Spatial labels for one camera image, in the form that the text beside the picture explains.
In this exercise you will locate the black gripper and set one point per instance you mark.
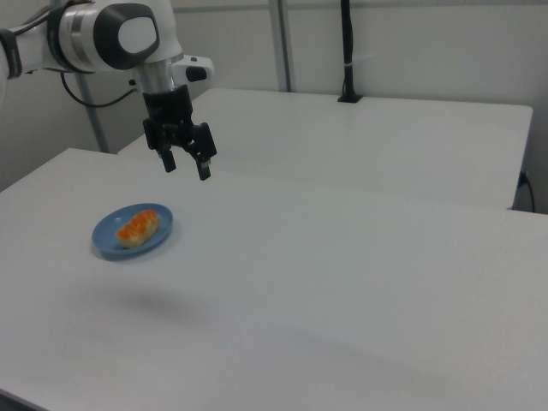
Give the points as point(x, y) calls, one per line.
point(169, 113)

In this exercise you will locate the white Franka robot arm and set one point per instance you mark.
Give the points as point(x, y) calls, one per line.
point(85, 36)

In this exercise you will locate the bread with orange topping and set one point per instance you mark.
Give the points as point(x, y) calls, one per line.
point(137, 229)

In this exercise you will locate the blue round plate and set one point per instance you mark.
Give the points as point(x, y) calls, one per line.
point(107, 240)

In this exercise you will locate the white rear table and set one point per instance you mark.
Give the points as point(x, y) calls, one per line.
point(364, 141)

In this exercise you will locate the grey metal frame post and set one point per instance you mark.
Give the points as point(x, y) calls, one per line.
point(92, 115)
point(284, 43)

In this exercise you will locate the black camera stand pole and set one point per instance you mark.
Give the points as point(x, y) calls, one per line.
point(349, 47)

